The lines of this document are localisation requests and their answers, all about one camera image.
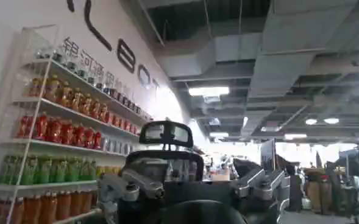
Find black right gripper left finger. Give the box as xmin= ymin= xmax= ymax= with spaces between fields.
xmin=98 ymin=166 xmax=165 ymax=215

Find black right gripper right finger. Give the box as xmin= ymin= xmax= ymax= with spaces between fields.
xmin=230 ymin=158 xmax=291 ymax=215

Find dark standing display board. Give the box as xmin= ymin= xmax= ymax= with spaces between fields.
xmin=260 ymin=139 xmax=278 ymax=172

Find brown cardboard box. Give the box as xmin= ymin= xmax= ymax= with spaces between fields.
xmin=210 ymin=173 xmax=230 ymax=182

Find cluttered office desk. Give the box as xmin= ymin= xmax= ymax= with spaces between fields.
xmin=300 ymin=147 xmax=359 ymax=220

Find white shelf with bottled drinks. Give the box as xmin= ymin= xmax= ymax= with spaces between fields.
xmin=0 ymin=24 xmax=154 ymax=224

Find rectangular ceiling light panel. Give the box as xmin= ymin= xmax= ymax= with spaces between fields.
xmin=188 ymin=86 xmax=230 ymax=97

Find grey ceiling air duct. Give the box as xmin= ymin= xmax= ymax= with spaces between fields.
xmin=153 ymin=0 xmax=359 ymax=99

